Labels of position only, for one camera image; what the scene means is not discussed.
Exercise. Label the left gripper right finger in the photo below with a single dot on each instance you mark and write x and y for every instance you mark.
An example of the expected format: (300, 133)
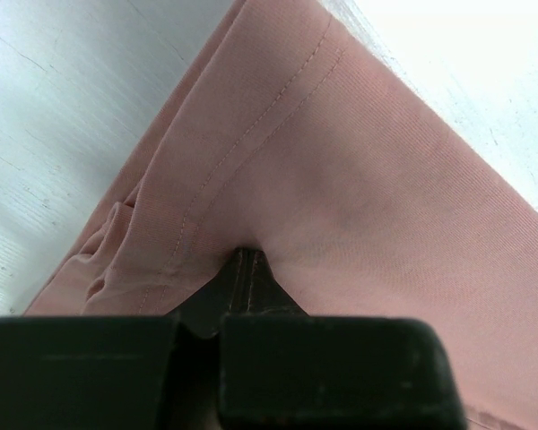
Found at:
(262, 293)

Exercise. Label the pink t shirt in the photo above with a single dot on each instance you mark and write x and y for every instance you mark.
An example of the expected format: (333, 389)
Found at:
(287, 135)

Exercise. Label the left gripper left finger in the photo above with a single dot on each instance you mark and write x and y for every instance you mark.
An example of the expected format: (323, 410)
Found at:
(227, 293)

